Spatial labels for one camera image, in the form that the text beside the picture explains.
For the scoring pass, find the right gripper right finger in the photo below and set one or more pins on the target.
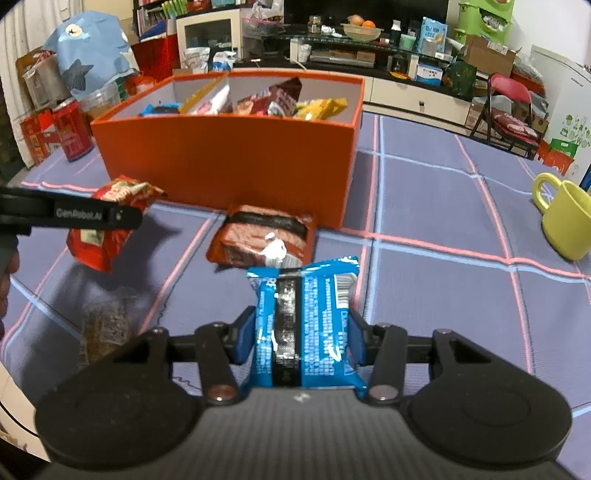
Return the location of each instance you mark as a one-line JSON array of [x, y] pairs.
[[385, 349]]

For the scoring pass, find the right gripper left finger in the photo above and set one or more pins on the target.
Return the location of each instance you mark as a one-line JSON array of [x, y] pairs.
[[217, 347]]

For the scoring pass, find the blue cookie snack packet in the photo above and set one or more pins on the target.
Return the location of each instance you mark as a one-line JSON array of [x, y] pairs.
[[301, 334]]

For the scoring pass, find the red snack bag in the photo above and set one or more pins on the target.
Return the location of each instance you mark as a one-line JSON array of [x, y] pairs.
[[97, 247]]

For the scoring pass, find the brown-orange snack packet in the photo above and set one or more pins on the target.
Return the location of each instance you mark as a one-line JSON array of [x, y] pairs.
[[253, 236]]

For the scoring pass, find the clear brown cracker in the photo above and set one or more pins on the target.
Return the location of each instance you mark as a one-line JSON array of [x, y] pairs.
[[106, 325]]

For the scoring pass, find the white yellow snack packet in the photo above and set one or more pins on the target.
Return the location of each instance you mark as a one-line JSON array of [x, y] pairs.
[[212, 99]]

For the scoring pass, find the person's hand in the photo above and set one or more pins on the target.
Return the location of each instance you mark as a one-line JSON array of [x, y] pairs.
[[10, 263]]

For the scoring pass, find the clear plastic jar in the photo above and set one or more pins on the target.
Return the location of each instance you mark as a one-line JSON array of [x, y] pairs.
[[100, 101]]

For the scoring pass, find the blue shark paper bag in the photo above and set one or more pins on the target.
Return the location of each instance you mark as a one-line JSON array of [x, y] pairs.
[[92, 50]]

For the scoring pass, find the orange cardboard box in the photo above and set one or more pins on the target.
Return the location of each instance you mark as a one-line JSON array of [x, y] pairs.
[[298, 166]]

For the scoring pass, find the yellow-green mug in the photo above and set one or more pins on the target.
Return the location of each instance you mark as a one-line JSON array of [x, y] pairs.
[[566, 220]]

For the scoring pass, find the yellow snack packets in box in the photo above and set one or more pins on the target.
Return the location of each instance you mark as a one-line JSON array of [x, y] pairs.
[[320, 109]]

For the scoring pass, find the white TV cabinet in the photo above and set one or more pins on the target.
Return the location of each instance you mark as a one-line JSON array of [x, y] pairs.
[[414, 102]]

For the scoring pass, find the red folding chair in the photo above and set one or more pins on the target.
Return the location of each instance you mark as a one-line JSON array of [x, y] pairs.
[[513, 131]]

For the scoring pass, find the fruit bowl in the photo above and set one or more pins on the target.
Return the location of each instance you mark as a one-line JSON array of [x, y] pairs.
[[361, 30]]

